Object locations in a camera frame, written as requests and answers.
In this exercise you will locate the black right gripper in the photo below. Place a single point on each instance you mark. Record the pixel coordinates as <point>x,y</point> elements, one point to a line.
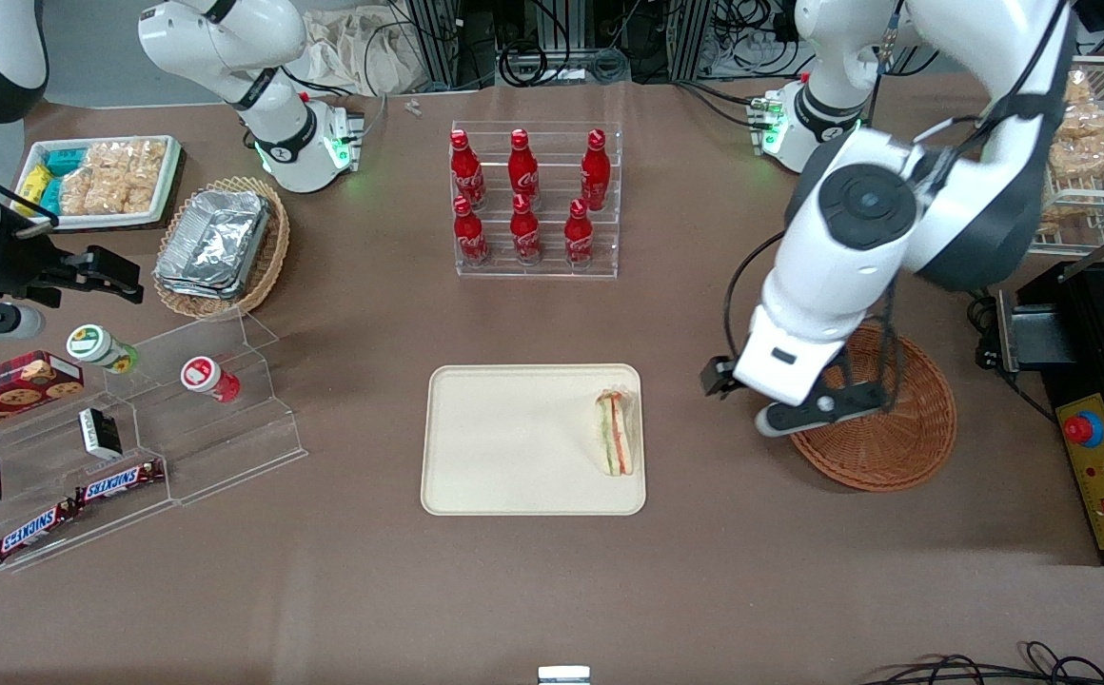
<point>11,264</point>

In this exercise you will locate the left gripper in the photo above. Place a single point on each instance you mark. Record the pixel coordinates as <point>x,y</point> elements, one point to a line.
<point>716,376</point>

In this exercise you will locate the triangle sandwich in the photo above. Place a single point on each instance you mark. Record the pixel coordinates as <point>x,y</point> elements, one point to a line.
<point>616,433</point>

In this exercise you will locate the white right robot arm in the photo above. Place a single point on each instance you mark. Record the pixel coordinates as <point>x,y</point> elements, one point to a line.
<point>276,124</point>

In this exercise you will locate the white snack tray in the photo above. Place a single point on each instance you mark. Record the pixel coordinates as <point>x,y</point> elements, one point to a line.
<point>86,221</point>

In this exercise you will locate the oval light wicker basket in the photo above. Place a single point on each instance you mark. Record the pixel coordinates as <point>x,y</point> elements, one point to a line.
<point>271,257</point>

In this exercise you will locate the round brown wicker basket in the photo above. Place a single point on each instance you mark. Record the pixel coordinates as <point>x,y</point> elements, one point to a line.
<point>904,447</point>

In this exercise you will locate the cream rectangular serving tray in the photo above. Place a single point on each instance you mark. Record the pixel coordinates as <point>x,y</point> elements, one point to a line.
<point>514,438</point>

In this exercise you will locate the black base with tray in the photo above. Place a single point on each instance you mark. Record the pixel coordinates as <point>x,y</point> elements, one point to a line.
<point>1090,333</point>

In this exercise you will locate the green lid cup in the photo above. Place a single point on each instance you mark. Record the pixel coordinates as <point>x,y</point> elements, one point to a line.
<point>95,345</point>

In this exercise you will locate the teal snack packet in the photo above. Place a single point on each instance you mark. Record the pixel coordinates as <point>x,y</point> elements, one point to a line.
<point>65,161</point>
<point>50,197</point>

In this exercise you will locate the rice cracker snack bags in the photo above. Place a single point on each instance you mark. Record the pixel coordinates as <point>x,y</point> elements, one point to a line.
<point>119,176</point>

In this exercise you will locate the aluminium foil container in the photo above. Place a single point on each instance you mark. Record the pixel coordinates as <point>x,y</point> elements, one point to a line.
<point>195,287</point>
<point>214,233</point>

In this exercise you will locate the yellow snack packet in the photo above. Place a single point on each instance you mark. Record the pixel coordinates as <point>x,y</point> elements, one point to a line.
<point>31,184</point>

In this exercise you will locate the red cookie box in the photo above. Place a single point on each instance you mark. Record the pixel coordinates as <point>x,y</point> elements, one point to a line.
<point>9,390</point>

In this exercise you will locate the red lid cup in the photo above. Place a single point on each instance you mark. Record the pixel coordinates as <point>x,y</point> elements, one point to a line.
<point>205,376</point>

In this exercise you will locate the red cola bottle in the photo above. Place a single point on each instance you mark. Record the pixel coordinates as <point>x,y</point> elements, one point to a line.
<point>595,169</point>
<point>578,238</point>
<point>469,236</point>
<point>464,169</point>
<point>522,166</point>
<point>524,233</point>

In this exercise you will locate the clear acrylic bottle rack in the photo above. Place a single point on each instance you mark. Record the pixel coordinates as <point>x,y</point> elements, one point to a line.
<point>542,271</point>

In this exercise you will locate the Snickers chocolate bar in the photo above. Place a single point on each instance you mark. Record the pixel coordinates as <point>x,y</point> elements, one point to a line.
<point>33,531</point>
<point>119,482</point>

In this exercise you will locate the clear acrylic stepped shelf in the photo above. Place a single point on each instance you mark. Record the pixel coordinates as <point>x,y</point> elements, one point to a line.
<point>228,447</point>

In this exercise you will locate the white power strip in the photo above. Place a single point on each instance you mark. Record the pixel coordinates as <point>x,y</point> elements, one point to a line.
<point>752,59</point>

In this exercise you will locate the white object at table edge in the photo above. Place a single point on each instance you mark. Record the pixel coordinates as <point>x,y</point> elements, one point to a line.
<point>563,675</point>

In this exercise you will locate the white cloth bag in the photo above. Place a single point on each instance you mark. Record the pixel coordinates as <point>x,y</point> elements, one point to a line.
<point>352,52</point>

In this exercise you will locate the bagged snacks in rack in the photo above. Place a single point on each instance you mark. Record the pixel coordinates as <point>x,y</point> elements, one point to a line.
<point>1085,143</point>

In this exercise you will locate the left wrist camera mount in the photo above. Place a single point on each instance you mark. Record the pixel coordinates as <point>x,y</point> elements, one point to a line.
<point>818,411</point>

